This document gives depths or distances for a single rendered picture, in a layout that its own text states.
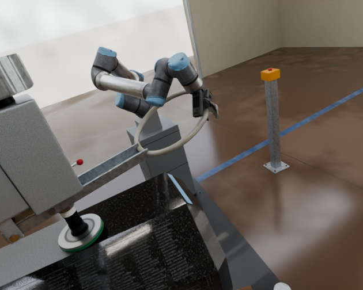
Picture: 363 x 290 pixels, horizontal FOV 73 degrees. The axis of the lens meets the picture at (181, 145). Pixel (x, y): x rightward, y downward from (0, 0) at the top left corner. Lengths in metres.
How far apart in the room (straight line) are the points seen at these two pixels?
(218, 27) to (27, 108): 6.58
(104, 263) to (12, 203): 0.50
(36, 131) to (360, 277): 2.03
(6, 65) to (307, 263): 2.05
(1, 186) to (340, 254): 2.06
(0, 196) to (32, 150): 0.20
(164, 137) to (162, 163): 0.26
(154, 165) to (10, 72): 1.56
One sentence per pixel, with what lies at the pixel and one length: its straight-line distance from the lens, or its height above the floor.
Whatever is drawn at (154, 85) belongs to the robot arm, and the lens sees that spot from 1.18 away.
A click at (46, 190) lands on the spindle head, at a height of 1.25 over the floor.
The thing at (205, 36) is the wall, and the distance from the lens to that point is 7.06.
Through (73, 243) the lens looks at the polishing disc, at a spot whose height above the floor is 0.93.
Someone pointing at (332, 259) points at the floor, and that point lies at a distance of 2.16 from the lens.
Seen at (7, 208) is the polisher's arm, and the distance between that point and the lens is 1.13.
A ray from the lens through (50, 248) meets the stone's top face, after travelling 1.47.
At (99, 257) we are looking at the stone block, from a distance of 1.33.
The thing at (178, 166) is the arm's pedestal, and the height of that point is 0.43.
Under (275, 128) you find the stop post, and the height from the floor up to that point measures 0.50.
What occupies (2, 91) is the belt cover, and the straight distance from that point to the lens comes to 1.00.
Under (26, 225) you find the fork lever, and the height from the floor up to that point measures 1.13.
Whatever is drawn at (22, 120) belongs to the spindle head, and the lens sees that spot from 1.01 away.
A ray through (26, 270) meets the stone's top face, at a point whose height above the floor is 0.87.
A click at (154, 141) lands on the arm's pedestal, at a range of 2.20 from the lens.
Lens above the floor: 1.73
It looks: 28 degrees down
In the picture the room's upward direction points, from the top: 15 degrees counter-clockwise
